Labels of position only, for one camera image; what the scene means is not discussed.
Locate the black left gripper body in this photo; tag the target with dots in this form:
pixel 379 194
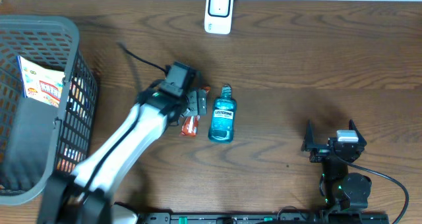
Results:
pixel 194 99

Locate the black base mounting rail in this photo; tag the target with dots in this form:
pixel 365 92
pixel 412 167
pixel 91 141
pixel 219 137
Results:
pixel 184 218

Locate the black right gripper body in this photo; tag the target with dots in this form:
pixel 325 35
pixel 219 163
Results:
pixel 320 153

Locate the teal Listerine mouthwash bottle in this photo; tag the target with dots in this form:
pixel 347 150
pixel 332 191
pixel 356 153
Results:
pixel 223 117

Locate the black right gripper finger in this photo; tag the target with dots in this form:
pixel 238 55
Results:
pixel 360 139
pixel 308 141

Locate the yellow chips snack bag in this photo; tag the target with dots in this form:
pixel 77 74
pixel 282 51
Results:
pixel 39 83

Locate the orange red snack bar wrapper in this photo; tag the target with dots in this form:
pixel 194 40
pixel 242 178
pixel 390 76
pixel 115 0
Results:
pixel 190 126

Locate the grey plastic shopping basket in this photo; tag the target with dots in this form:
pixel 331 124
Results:
pixel 38 139

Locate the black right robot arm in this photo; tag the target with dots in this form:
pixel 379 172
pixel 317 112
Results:
pixel 344 191

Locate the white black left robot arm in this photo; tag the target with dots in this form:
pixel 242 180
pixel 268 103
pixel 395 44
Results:
pixel 85 195

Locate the white barcode scanner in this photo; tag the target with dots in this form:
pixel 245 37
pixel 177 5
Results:
pixel 218 16

